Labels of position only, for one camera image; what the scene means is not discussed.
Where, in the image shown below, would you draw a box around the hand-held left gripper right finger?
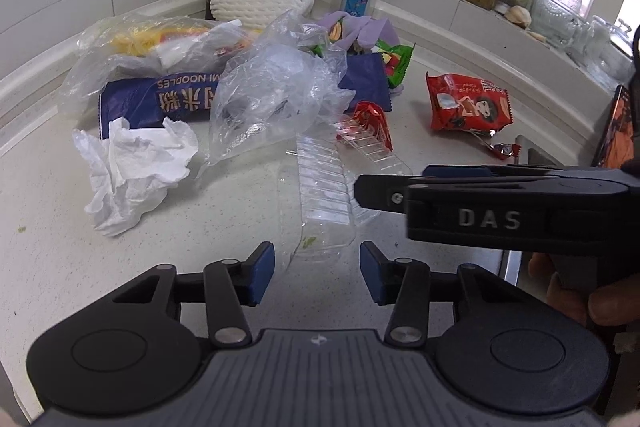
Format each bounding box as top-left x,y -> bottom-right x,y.
359,241 -> 531,349

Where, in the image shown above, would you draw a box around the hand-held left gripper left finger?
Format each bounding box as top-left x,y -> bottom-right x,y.
102,241 -> 277,349

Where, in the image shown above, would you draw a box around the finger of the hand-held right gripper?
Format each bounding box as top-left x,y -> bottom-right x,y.
356,173 -> 631,214
422,163 -> 626,182

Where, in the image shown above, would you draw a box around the clear plastic tray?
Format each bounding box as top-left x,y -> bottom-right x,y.
277,122 -> 416,270

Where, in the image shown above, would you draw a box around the red snack packet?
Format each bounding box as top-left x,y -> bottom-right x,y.
425,72 -> 515,132

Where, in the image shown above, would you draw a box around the small red wrapper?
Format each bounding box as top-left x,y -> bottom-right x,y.
336,101 -> 393,152

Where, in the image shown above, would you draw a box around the dark box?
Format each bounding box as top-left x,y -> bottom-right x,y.
591,84 -> 638,168

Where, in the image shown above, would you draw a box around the green snack packet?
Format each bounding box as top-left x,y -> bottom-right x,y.
372,39 -> 416,90

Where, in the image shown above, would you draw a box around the purple glove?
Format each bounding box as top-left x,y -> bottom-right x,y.
312,11 -> 401,52

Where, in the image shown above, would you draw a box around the white tissue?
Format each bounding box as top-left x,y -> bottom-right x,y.
71,117 -> 200,238

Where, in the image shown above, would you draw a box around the blue noodle packet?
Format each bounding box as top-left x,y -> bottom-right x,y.
97,54 -> 393,140

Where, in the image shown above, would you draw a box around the clear bag yellow contents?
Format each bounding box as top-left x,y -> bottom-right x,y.
59,14 -> 261,128

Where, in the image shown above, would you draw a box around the person's right hand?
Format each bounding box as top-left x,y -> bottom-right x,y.
527,252 -> 640,329

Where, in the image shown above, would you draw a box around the tiny red candy wrapper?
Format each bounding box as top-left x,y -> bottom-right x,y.
482,139 -> 523,158

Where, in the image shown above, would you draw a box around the clear plastic bag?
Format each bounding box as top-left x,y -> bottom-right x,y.
202,9 -> 356,168

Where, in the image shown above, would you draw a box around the loose garlic bulb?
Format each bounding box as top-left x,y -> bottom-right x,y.
505,4 -> 532,28

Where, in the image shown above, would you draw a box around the clear glass jar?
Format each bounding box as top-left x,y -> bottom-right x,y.
570,14 -> 636,82

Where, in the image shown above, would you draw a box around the patterned glass dish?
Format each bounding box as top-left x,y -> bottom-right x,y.
530,0 -> 586,38

